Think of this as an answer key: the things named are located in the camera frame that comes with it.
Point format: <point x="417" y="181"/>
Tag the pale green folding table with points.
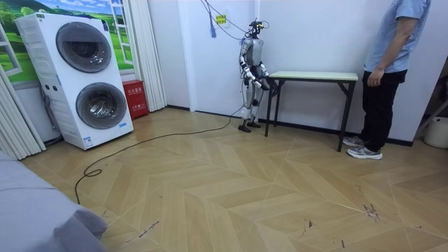
<point x="313" y="76"/>

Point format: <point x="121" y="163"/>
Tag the landscape wall poster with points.
<point x="21" y="42"/>

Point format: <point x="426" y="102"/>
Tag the robot legs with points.
<point x="249" y="105"/>

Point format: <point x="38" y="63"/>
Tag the robot body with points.
<point x="256" y="50"/>

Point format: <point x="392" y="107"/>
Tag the white washing machine tower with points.
<point x="80" y="80"/>

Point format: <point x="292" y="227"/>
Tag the white pleated curtain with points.
<point x="15" y="119"/>
<point x="148" y="52"/>

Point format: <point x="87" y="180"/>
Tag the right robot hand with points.
<point x="258" y="84"/>

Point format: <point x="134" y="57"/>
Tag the grey bed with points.
<point x="35" y="210"/>

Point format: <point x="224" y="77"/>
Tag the white bucket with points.
<point x="437" y="132"/>

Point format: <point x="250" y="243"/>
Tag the red fire equipment box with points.
<point x="136" y="98"/>

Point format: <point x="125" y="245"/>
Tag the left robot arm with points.
<point x="264" y="69"/>

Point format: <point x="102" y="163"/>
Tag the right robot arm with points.
<point x="244" y="61"/>

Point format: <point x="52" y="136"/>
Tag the yellow wall sign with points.
<point x="220" y="19"/>

